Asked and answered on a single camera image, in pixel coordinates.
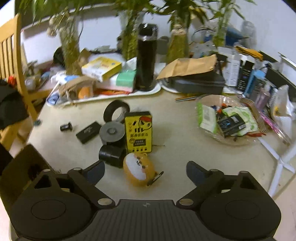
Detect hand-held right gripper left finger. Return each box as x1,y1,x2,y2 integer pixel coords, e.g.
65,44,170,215
30,160,116,208

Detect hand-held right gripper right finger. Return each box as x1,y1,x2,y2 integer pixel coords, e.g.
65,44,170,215
177,161,266,208

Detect grey tape roll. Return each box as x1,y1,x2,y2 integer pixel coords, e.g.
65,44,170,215
99,122,126,145

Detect orange plush toy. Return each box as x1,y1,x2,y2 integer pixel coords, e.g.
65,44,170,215
122,152,164,187

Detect thin black tape roll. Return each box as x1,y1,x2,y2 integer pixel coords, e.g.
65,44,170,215
103,100,130,123

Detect wide black tape roll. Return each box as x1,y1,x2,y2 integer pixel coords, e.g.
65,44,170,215
98,144,127,169

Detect flat black rectangular box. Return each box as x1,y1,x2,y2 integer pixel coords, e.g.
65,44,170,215
75,122,102,144

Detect yellow printed box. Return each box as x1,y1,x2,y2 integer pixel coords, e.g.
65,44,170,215
124,111,153,154

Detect round shallow bowl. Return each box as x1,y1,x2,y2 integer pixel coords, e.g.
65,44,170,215
196,95,266,146

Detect white and green wipes pack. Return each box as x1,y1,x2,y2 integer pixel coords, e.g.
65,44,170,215
197,102,219,134

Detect black cloth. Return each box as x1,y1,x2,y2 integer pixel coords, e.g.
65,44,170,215
0,79,29,130

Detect small black packet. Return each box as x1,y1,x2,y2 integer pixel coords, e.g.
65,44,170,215
217,115,246,137

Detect striped chopsticks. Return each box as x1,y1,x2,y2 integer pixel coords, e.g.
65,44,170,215
174,94,208,102

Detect green patterned wipes pack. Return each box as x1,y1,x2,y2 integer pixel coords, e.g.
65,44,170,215
223,107,258,133

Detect orange labelled jar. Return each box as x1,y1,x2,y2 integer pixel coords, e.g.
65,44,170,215
78,86,94,100

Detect red packet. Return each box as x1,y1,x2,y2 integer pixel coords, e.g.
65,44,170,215
98,89,130,95

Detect bundle of striped straws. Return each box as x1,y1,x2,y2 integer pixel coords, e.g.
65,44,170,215
240,97,269,132

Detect white tripod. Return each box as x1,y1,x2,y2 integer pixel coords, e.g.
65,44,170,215
258,137,296,197

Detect white tissue pack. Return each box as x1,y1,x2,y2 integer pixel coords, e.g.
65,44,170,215
95,75,134,92

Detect wooden chair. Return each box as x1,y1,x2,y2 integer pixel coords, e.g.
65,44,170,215
0,13,60,151

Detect brown cloth bag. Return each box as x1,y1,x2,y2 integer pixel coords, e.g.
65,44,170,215
59,76,97,100

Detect white tray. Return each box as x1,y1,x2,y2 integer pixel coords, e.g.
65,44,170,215
46,82,162,107

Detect pink bottle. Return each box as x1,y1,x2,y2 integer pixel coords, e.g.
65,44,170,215
254,86,271,109

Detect yellow and white carton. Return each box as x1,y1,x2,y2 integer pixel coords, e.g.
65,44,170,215
81,56,122,82

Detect blue carton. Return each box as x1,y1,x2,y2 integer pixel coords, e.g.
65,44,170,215
245,70,265,98

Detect brown paper envelope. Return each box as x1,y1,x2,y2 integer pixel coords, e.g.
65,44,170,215
157,54,218,80

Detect black carton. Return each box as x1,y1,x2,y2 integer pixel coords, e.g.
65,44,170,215
237,60,255,93

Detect white plastic bag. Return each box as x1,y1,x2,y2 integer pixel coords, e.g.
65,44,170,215
269,85,295,123

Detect black thermos bottle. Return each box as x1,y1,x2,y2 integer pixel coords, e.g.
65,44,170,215
135,23,158,91

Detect bamboo plant in glass vase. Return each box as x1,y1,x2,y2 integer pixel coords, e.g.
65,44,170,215
113,0,148,61
159,0,206,64
18,0,84,76
203,0,245,47

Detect yellow padded envelope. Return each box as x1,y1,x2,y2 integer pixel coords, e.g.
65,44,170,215
235,45,264,62

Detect grey cup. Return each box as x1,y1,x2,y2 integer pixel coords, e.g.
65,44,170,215
158,36,170,55

